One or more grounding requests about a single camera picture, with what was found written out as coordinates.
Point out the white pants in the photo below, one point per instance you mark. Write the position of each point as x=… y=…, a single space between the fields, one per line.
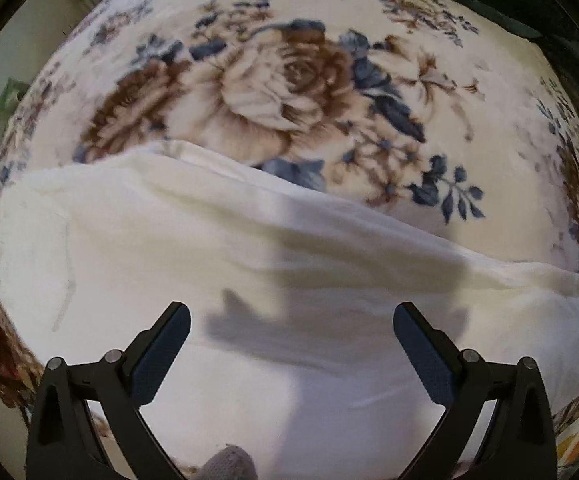
x=292 y=353

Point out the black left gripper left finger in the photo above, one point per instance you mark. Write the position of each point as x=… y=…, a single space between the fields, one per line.
x=62 y=441

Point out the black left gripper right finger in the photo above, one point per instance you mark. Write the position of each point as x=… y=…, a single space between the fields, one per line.
x=519 y=442

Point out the floral cream blanket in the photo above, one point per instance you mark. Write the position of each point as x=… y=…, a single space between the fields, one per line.
x=421 y=110

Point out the grey gloved hand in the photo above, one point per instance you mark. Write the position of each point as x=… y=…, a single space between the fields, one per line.
x=231 y=463

